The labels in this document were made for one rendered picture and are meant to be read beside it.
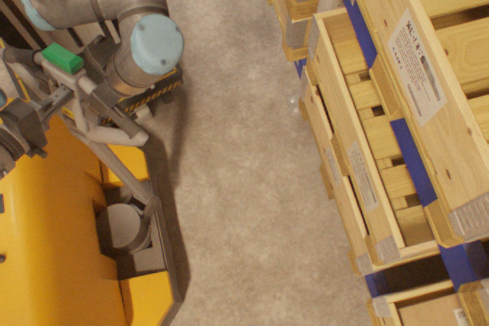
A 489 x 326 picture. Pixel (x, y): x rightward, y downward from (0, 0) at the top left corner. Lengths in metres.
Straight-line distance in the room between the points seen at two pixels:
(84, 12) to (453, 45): 0.81
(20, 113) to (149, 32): 0.35
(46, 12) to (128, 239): 1.21
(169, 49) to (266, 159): 1.66
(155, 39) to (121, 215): 1.24
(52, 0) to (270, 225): 1.70
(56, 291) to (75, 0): 0.97
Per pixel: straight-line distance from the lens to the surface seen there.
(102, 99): 0.99
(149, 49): 0.83
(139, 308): 2.02
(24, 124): 1.07
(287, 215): 2.38
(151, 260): 2.10
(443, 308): 1.96
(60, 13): 0.92
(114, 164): 1.56
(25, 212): 1.64
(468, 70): 1.24
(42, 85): 1.27
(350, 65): 1.81
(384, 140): 1.72
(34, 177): 1.69
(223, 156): 2.45
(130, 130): 1.12
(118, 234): 1.98
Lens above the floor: 2.33
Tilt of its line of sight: 70 degrees down
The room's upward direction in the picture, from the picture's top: 4 degrees counter-clockwise
